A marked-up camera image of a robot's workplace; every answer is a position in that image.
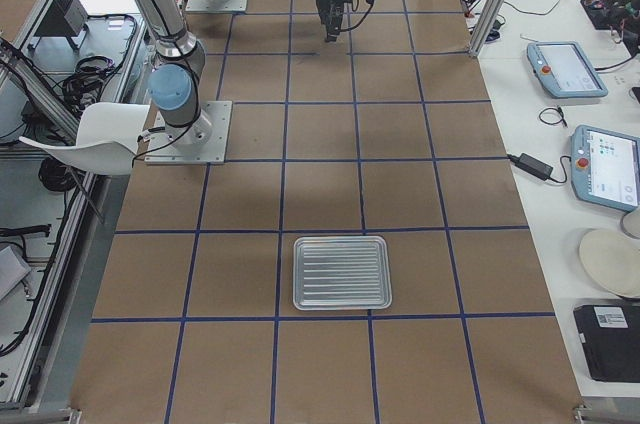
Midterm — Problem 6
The silver ribbed metal tray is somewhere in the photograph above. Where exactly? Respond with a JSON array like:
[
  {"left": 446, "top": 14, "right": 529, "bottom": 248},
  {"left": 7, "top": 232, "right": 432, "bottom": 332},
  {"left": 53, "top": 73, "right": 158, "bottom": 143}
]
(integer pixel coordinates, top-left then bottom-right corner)
[{"left": 292, "top": 235, "right": 393, "bottom": 311}]

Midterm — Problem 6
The far blue teach pendant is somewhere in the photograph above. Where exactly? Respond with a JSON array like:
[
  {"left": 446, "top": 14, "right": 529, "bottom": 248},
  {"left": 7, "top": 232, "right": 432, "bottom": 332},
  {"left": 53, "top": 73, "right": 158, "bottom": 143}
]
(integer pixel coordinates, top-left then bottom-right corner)
[{"left": 526, "top": 41, "right": 608, "bottom": 99}]

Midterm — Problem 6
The blue teach pendant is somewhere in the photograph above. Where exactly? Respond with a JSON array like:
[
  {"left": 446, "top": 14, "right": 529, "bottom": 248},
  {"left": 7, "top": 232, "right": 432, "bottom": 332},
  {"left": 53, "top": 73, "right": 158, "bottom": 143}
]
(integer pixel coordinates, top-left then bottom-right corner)
[
  {"left": 526, "top": 41, "right": 608, "bottom": 99},
  {"left": 571, "top": 125, "right": 639, "bottom": 212}
]

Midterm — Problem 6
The black power adapter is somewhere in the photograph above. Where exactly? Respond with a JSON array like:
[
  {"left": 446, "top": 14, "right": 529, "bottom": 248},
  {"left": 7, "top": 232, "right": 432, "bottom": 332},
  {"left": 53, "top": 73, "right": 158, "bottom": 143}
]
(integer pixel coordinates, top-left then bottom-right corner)
[{"left": 507, "top": 153, "right": 553, "bottom": 181}]

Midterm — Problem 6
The white plastic chair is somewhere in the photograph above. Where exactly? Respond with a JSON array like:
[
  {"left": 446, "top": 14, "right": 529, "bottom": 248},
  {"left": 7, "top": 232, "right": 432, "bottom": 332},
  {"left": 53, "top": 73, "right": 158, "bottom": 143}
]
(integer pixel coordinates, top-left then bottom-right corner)
[{"left": 19, "top": 102, "right": 150, "bottom": 176}]

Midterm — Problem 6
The near blue teach pendant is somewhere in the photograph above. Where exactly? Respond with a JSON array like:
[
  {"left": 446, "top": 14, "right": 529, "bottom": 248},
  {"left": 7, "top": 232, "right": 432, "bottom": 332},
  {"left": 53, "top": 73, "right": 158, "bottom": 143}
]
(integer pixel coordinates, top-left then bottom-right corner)
[{"left": 571, "top": 125, "right": 639, "bottom": 212}]

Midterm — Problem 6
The white round plate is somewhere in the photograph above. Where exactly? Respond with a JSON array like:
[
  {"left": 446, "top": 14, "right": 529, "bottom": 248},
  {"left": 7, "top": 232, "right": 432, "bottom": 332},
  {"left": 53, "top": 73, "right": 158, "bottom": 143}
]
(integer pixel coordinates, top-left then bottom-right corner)
[{"left": 578, "top": 229, "right": 639, "bottom": 299}]

